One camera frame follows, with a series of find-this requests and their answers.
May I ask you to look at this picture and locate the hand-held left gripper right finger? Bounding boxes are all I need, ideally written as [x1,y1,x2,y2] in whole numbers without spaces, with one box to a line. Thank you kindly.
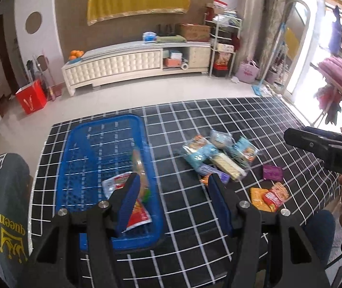
[208,174,330,288]

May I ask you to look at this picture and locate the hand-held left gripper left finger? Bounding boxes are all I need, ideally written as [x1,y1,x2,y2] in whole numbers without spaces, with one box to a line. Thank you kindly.
[21,172,141,288]

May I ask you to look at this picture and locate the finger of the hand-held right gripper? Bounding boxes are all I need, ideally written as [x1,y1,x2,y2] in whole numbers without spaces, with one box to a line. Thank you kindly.
[284,128,339,156]
[304,126,342,147]

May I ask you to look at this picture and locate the red and white snack packet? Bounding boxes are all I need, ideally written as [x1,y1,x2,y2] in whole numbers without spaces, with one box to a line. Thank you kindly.
[102,172,153,233]

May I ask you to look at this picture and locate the purple and white snack packet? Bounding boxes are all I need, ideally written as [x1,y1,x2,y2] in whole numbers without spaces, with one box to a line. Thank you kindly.
[199,165,230,184]

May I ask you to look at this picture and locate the orange stick snack packet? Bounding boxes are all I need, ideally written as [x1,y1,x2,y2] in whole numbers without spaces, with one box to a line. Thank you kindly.
[131,149,151,202]

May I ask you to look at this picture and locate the small purple snack packet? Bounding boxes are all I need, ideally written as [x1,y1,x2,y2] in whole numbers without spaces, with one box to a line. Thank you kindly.
[262,164,283,181]

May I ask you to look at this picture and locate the light blue cartoon snack packet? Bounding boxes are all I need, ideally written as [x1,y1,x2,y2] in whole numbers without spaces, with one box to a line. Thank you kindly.
[182,135,219,169]

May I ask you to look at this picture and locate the orange-red snack packet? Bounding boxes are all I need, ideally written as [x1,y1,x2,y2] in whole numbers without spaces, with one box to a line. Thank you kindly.
[270,182,290,202]

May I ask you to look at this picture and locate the clear grey snack packet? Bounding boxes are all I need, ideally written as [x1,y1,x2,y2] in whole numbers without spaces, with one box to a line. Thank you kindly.
[209,130,233,149]

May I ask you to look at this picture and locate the blue plastic basket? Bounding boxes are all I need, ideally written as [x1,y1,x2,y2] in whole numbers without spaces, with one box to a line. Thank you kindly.
[55,114,165,251]

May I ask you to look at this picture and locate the red hanging clothes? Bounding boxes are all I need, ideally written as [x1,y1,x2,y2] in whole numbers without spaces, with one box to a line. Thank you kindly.
[314,84,342,124]

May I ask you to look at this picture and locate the pink blanket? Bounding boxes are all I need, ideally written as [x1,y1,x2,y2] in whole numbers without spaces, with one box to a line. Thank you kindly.
[317,56,342,88]

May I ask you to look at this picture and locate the blue mop head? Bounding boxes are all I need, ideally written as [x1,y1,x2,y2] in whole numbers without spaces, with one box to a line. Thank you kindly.
[251,79,268,97]

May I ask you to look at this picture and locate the person's leg in jeans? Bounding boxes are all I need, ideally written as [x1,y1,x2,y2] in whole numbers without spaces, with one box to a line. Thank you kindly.
[304,209,337,266]

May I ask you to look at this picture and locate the black checkered tablecloth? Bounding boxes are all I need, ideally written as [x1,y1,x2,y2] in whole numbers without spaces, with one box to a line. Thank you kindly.
[28,96,339,288]

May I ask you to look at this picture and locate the pink bag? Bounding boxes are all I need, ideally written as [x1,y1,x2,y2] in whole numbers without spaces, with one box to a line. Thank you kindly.
[238,60,260,84]

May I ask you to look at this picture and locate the standing mirror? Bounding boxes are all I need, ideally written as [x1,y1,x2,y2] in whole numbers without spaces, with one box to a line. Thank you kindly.
[262,0,311,97]

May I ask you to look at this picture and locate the grey printed sofa cover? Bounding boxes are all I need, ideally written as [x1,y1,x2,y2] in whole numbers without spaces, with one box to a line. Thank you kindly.
[0,152,34,288]

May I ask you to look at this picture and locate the patterned curtain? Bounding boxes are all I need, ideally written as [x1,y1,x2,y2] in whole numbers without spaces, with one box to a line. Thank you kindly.
[263,0,289,64]

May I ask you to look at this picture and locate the white shelf rack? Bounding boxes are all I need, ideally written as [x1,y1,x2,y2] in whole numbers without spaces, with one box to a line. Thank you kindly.
[209,17,243,79]

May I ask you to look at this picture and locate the white tufted TV cabinet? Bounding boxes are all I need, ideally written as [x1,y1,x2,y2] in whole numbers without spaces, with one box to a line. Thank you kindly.
[61,40,212,96]

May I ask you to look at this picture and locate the red gift bag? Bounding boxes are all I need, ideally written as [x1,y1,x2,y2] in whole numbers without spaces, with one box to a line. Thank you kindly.
[15,80,48,115]

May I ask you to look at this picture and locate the broom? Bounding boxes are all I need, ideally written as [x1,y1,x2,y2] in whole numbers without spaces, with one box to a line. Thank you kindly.
[26,55,56,100]

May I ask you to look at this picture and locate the cardboard box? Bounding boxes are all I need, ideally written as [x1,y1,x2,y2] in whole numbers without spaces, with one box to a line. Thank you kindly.
[176,23,212,42]

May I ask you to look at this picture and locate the green folded cloth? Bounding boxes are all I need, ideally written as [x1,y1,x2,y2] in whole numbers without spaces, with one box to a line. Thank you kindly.
[156,35,187,43]

